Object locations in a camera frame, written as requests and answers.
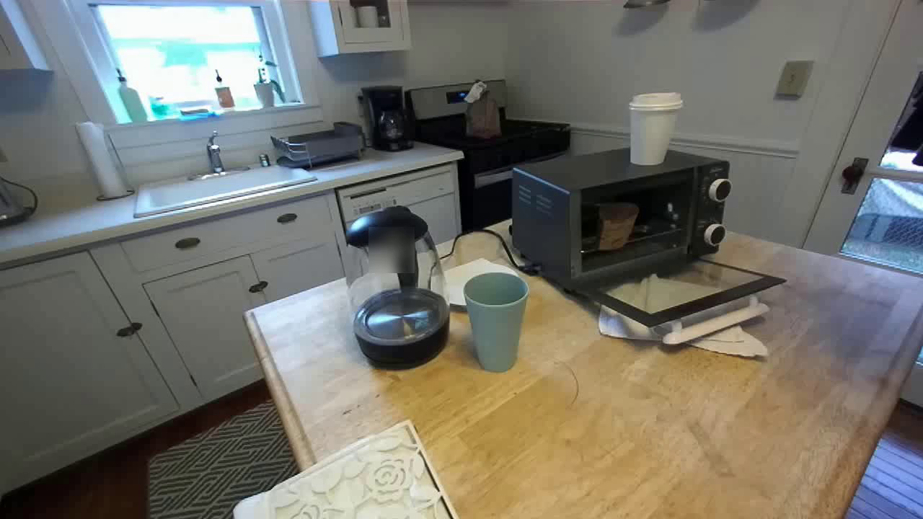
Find dark grey toaster oven body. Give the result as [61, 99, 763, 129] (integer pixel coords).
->
[509, 146, 734, 292]

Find glass toaster oven door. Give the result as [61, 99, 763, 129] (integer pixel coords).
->
[577, 256, 787, 329]

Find dark door knob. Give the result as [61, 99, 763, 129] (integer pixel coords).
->
[839, 155, 870, 197]

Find teal plastic cup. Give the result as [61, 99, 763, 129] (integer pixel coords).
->
[460, 272, 534, 376]

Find glass coffee carafe black lid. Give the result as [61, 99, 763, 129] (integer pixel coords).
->
[340, 201, 451, 371]

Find white dishwasher front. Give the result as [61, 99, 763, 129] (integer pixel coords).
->
[333, 161, 464, 249]

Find black and steel stove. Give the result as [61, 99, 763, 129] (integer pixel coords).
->
[402, 77, 574, 233]

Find brown paper bag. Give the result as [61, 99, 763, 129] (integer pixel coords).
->
[460, 77, 503, 141]

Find brown bread slice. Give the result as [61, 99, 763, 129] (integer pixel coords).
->
[590, 200, 643, 253]

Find black drip coffee maker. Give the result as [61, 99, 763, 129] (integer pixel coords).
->
[358, 83, 414, 155]

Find grey dish rack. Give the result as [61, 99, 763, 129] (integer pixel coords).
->
[267, 120, 369, 169]

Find white paper cup with lid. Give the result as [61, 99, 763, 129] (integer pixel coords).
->
[625, 90, 687, 168]

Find white floral patterned trivet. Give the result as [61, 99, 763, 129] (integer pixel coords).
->
[231, 417, 460, 519]

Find white kitchen sink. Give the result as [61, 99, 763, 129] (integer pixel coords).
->
[130, 164, 320, 220]

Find white spray bottle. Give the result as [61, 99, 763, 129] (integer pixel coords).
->
[250, 56, 287, 110]

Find chrome sink faucet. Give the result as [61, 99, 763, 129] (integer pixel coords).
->
[202, 129, 226, 177]

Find white crumpled napkin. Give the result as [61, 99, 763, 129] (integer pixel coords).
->
[688, 322, 773, 364]

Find small orange bottle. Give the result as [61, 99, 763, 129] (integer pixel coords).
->
[211, 67, 235, 112]

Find grey patterned floor rug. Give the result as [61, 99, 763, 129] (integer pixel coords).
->
[143, 399, 301, 519]

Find white framed kitchen window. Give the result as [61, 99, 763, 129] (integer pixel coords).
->
[61, 0, 326, 132]

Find white paper towel roll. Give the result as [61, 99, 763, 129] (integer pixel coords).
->
[74, 118, 131, 201]

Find white base cabinets with counter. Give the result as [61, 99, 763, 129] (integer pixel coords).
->
[0, 141, 467, 498]

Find black oven power cord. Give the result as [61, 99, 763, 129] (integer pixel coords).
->
[436, 229, 531, 278]

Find white wall cabinet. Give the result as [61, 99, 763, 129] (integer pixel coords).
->
[309, 0, 414, 57]

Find beige wall light switch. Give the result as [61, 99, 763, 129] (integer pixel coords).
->
[773, 57, 816, 105]

